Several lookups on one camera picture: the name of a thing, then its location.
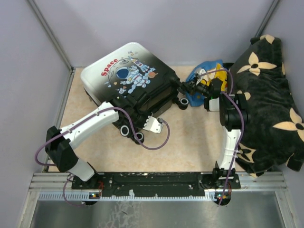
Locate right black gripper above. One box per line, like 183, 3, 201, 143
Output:
180, 76, 211, 98

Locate light blue Pikachu shirt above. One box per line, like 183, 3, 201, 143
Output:
186, 59, 229, 107

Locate black suitcase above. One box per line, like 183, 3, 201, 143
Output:
80, 42, 190, 146

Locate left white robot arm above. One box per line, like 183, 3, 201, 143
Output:
42, 102, 144, 189

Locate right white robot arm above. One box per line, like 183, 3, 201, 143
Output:
179, 78, 250, 189

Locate black flower pattern blanket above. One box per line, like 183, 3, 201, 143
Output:
229, 35, 304, 177

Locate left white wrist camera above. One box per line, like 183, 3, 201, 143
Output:
142, 116, 163, 133

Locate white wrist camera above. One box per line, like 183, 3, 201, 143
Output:
142, 116, 163, 133
194, 68, 206, 79

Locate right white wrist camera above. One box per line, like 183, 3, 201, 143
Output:
194, 68, 206, 79

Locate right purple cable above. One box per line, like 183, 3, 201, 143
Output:
196, 69, 245, 207

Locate purple cable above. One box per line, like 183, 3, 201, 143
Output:
35, 106, 171, 207
196, 69, 245, 207

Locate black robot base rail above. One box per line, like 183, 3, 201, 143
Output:
72, 171, 240, 198

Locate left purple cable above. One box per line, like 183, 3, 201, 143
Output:
35, 106, 171, 207

